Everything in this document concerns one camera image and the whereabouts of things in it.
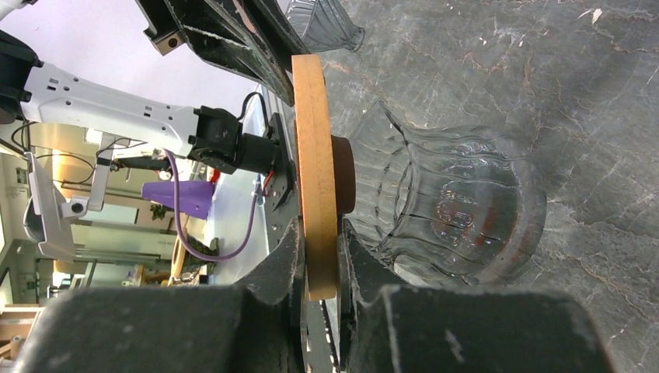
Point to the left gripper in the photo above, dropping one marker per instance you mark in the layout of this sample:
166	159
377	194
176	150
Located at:
250	38

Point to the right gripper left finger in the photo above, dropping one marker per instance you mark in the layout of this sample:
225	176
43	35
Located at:
253	325

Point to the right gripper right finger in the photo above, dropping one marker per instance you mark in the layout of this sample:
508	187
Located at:
389	325

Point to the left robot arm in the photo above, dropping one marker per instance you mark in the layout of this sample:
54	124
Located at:
34	90

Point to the glass cone dripper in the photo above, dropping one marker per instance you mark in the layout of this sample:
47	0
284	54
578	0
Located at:
324	25

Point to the glass coffee server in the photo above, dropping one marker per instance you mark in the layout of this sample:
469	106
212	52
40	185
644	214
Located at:
447	207

